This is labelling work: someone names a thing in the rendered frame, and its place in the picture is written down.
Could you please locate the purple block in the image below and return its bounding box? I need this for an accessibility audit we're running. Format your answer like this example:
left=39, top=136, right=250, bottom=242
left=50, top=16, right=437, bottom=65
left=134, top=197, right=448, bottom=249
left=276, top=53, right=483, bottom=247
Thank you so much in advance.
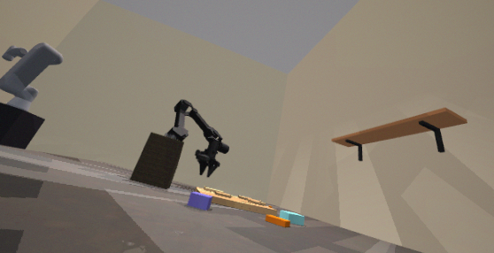
left=188, top=192, right=212, bottom=211

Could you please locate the light blue flat block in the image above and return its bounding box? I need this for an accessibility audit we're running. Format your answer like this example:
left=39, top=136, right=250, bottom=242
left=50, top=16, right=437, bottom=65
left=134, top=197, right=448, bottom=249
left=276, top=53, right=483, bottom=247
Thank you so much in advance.
left=279, top=211, right=305, bottom=226

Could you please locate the orange flat block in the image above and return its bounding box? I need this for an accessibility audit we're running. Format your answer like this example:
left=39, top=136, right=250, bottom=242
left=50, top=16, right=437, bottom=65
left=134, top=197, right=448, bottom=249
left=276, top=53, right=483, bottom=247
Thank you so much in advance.
left=266, top=215, right=290, bottom=227

